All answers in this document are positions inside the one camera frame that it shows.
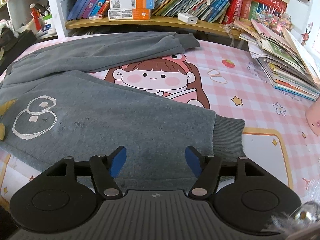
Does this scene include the grey sweatpants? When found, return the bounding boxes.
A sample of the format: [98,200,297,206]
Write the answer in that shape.
[1,32,245,190]

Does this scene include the pink cartoon desk mat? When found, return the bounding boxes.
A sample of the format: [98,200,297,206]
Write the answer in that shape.
[0,33,320,205]

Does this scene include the stack of magazines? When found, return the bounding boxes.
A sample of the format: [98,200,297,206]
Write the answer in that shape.
[234,20,319,101]

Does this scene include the wooden bookshelf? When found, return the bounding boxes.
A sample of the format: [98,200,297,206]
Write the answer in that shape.
[65,16,241,40]

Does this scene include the white jar green lid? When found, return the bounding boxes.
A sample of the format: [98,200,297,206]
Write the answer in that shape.
[43,14,56,35]

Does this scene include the white power adapter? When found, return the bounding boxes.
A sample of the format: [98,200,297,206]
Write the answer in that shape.
[177,13,197,25]

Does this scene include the lower orange white box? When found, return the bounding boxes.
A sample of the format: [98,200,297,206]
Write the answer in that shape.
[107,9,152,20]

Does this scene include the orange white box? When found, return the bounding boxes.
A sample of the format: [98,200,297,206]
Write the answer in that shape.
[107,9,152,20]
[110,0,155,10]

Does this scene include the red dictionary books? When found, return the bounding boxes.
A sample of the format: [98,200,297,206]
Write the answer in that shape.
[221,0,290,24]

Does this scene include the upper orange white box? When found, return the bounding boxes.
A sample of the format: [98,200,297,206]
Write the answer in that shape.
[110,0,155,10]

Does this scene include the red bottle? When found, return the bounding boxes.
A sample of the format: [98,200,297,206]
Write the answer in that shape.
[29,3,42,31]

